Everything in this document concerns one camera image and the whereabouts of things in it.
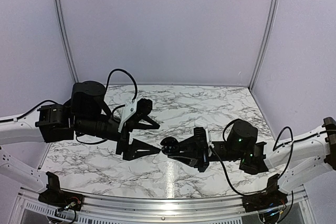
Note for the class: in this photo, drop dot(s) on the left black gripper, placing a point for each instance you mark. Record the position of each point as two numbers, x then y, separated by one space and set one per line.
123 146

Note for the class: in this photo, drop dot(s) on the aluminium front rail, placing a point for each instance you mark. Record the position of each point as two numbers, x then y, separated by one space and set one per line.
108 209

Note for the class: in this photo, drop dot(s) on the right corner aluminium post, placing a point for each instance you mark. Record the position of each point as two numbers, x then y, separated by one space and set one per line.
264 43

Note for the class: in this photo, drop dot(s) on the white earbud charging case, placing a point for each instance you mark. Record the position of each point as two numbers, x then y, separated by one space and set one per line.
200 123

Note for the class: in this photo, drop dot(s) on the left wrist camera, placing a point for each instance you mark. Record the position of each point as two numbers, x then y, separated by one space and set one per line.
138 107

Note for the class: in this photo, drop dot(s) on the black round charging case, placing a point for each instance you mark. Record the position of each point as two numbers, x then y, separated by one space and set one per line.
170 145

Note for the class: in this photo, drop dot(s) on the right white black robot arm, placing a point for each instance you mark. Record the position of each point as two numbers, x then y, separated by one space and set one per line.
304 157

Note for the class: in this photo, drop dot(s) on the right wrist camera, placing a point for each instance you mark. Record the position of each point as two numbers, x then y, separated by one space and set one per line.
202 138

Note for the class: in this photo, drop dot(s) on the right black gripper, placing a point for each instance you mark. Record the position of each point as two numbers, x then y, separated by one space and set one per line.
202 153

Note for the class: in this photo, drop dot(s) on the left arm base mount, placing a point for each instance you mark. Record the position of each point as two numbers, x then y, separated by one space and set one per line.
55 196

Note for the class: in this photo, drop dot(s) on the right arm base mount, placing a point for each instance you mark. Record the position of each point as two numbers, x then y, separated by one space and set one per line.
270 197

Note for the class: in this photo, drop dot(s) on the left corner aluminium post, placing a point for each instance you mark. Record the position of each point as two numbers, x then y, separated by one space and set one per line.
65 41

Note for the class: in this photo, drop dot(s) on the corner aluminium post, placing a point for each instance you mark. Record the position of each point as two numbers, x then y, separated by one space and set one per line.
65 41
264 43

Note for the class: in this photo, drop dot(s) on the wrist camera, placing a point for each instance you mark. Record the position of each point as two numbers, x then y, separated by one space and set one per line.
138 107
202 138

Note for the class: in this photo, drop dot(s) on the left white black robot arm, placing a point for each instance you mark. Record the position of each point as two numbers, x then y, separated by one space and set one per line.
86 113

